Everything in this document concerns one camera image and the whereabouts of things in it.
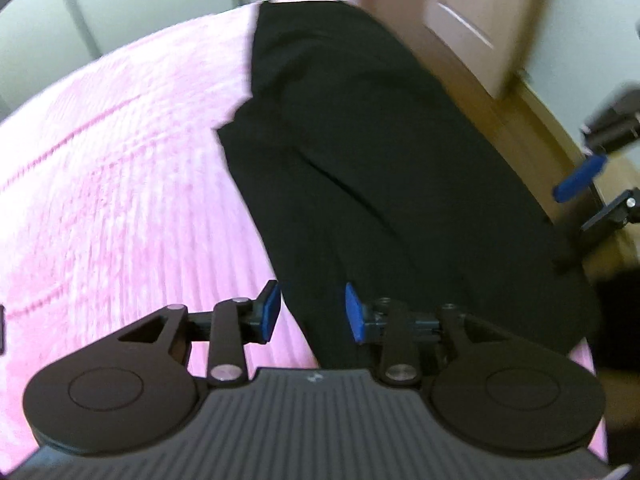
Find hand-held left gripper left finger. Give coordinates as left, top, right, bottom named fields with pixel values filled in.
left=117, top=280, right=281, bottom=386

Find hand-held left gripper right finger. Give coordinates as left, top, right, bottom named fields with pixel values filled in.
left=344, top=283, right=506, bottom=386

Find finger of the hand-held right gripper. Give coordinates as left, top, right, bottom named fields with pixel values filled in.
left=580, top=190, right=640, bottom=233
left=552, top=85, right=640, bottom=203

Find black pants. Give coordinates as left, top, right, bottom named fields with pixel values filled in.
left=216, top=0, right=603, bottom=368

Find dark cloth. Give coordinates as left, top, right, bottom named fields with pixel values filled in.
left=595, top=270, right=640, bottom=371

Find pink ribbed blanket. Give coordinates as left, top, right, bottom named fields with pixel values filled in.
left=0, top=0, right=608, bottom=480

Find white door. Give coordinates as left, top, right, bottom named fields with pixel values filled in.
left=375, top=0, right=546, bottom=101

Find white wardrobe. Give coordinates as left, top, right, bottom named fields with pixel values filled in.
left=0, top=0, right=311, bottom=126

